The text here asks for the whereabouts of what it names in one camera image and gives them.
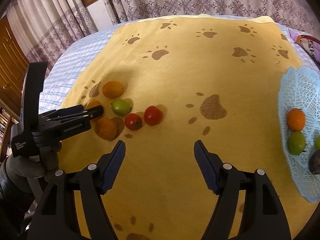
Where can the yellow paw print towel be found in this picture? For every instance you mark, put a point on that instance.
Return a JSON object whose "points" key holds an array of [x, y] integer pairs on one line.
{"points": [[215, 80]]}

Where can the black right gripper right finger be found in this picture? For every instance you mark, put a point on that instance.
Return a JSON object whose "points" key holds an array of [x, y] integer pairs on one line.
{"points": [[263, 215]]}

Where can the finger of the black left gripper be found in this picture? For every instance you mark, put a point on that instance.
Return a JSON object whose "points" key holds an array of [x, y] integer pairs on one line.
{"points": [[61, 112], [84, 115]]}

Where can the red tomato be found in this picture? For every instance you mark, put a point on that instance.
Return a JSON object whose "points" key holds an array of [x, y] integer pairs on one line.
{"points": [[153, 116], [133, 122]]}

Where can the orange fruit top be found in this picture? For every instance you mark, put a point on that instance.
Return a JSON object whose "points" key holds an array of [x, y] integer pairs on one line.
{"points": [[112, 89]]}

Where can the small green tomato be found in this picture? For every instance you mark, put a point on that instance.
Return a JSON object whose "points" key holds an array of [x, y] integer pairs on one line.
{"points": [[121, 107]]}

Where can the blue plaid bed sheet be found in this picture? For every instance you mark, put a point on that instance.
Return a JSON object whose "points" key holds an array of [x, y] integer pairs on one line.
{"points": [[81, 53]]}

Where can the purple patterned curtain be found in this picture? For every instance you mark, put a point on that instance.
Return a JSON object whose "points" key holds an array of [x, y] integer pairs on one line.
{"points": [[44, 29]]}

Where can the wooden cabinet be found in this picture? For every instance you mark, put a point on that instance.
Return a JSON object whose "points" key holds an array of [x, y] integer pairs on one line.
{"points": [[13, 67]]}

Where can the red tomato right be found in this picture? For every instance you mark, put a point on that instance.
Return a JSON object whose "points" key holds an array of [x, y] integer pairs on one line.
{"points": [[153, 116]]}

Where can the grey gloved left hand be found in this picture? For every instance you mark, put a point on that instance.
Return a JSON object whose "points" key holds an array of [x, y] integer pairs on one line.
{"points": [[20, 167]]}

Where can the red tomato left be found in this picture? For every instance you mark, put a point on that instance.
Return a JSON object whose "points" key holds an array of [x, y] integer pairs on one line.
{"points": [[133, 122]]}

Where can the large green fruit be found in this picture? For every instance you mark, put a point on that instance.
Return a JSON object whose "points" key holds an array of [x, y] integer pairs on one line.
{"points": [[296, 143]]}

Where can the blue lace plastic basket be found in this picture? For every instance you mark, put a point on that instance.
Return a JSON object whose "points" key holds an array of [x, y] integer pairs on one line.
{"points": [[299, 88]]}

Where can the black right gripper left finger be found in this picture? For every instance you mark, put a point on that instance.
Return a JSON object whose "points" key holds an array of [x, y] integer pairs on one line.
{"points": [[55, 216]]}

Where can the dark brown fruit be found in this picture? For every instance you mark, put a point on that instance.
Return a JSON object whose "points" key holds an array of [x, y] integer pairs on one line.
{"points": [[314, 163]]}

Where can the orange fruit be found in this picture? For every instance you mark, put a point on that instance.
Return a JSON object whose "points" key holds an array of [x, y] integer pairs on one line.
{"points": [[94, 105], [296, 119], [106, 129], [112, 89]]}

